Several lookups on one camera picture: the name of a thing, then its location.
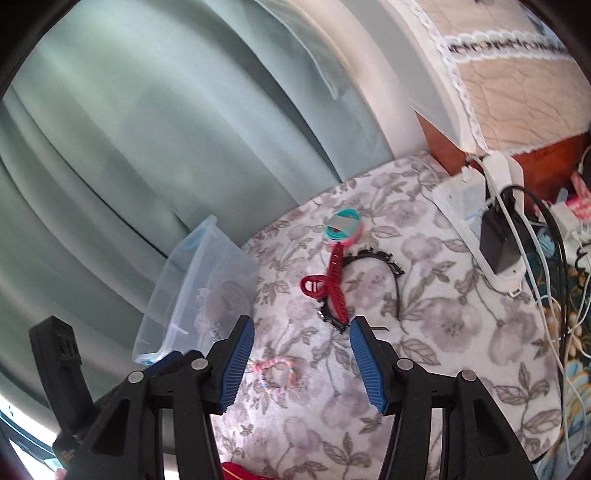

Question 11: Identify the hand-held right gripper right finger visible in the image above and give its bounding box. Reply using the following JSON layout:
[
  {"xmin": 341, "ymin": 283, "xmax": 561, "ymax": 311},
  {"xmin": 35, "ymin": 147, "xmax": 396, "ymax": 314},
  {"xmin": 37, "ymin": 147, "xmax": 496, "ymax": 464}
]
[{"xmin": 348, "ymin": 315, "xmax": 539, "ymax": 480}]

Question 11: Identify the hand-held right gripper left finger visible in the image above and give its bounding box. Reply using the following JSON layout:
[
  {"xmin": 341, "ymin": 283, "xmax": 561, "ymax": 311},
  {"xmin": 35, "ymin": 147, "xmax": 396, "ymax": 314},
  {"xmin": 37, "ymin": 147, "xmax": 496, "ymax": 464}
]
[{"xmin": 69, "ymin": 315, "xmax": 256, "ymax": 480}]

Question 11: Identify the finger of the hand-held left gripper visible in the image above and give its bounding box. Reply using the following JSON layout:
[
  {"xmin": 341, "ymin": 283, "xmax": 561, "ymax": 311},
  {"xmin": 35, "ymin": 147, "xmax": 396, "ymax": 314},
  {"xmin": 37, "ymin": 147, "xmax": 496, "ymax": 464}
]
[{"xmin": 148, "ymin": 350, "xmax": 195, "ymax": 376}]

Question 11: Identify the black white spotted scrunchie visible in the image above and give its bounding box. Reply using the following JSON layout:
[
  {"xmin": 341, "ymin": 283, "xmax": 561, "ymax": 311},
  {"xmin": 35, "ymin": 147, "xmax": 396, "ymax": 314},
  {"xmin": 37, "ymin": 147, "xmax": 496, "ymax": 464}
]
[{"xmin": 209, "ymin": 318, "xmax": 232, "ymax": 346}]

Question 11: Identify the clear plastic container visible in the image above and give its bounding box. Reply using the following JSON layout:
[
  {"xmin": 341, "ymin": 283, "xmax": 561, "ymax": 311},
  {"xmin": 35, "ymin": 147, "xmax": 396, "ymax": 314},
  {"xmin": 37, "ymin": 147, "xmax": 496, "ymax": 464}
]
[{"xmin": 131, "ymin": 215, "xmax": 262, "ymax": 370}]

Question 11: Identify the red hair claw clip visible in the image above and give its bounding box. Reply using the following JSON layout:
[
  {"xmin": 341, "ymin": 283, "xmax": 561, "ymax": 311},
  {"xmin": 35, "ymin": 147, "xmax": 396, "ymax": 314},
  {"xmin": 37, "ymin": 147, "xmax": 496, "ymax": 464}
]
[{"xmin": 300, "ymin": 240, "xmax": 351, "ymax": 324}]

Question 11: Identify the black decorated headband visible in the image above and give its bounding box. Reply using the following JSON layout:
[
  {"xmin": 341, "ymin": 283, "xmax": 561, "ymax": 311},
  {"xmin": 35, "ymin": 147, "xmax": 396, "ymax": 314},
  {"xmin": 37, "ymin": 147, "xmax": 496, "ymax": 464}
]
[{"xmin": 316, "ymin": 247, "xmax": 404, "ymax": 335}]

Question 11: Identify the grey floral blanket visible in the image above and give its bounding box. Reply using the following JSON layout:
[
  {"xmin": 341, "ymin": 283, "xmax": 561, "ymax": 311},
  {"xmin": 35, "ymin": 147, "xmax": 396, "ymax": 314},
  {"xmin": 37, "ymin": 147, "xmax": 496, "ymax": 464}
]
[{"xmin": 203, "ymin": 152, "xmax": 564, "ymax": 480}]

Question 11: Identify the red cloth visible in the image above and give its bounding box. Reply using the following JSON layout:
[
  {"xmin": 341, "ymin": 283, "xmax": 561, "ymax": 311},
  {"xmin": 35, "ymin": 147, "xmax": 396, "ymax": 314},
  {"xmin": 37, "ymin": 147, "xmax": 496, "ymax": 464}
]
[{"xmin": 221, "ymin": 460, "xmax": 278, "ymax": 480}]

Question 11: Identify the black charger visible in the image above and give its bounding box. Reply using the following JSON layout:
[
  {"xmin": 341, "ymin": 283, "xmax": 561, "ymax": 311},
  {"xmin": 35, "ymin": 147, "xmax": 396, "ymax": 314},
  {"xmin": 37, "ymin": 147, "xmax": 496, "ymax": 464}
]
[{"xmin": 479, "ymin": 187, "xmax": 522, "ymax": 274}]

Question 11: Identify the teal floral mat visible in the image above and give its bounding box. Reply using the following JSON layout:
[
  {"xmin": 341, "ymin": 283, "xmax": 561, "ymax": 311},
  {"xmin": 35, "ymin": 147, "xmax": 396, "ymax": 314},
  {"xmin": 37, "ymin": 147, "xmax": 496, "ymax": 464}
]
[{"xmin": 524, "ymin": 217, "xmax": 591, "ymax": 474}]

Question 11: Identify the white power strip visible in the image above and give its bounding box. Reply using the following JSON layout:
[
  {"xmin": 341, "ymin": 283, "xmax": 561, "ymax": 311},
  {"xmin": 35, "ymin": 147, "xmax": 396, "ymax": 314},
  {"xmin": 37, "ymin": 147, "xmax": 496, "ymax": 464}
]
[{"xmin": 466, "ymin": 154, "xmax": 527, "ymax": 296}]

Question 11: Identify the pale green curtain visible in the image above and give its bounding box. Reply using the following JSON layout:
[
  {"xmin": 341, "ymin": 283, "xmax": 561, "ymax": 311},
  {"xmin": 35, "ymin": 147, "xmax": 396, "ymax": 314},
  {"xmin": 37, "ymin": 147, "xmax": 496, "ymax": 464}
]
[{"xmin": 0, "ymin": 0, "xmax": 402, "ymax": 398}]

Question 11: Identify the beige quilt with lace trim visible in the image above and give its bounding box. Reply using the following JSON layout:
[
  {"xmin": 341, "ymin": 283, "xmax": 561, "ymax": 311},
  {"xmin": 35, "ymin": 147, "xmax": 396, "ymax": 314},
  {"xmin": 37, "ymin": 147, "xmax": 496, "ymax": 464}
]
[{"xmin": 406, "ymin": 0, "xmax": 591, "ymax": 155}]

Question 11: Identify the pastel braided hair tie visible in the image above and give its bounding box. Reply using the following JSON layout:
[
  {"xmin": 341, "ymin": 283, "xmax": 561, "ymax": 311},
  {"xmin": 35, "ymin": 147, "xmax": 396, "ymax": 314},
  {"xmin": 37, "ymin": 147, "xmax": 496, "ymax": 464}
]
[{"xmin": 246, "ymin": 356, "xmax": 301, "ymax": 398}]

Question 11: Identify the bundle of teal pink hair ties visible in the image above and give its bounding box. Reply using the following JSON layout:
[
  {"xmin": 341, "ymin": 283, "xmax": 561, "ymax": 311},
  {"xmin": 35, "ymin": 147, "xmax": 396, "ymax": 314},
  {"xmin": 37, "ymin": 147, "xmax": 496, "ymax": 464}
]
[{"xmin": 324, "ymin": 208, "xmax": 365, "ymax": 244}]

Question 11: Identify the white cable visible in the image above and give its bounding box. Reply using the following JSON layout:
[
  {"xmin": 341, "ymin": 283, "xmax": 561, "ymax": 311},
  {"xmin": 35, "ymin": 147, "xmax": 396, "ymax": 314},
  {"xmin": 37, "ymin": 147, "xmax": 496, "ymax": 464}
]
[{"xmin": 517, "ymin": 194, "xmax": 587, "ymax": 464}]

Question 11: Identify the black cable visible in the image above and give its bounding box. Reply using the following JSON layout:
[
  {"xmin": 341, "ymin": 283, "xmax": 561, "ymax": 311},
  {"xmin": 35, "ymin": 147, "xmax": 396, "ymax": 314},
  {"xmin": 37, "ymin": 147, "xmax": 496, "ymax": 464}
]
[{"xmin": 510, "ymin": 185, "xmax": 575, "ymax": 374}]

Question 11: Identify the brown wooden bed frame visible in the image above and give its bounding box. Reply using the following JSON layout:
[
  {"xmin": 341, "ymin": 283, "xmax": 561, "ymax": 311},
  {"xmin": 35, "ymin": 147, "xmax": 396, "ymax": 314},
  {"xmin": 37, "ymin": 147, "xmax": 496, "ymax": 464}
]
[{"xmin": 416, "ymin": 111, "xmax": 591, "ymax": 206}]

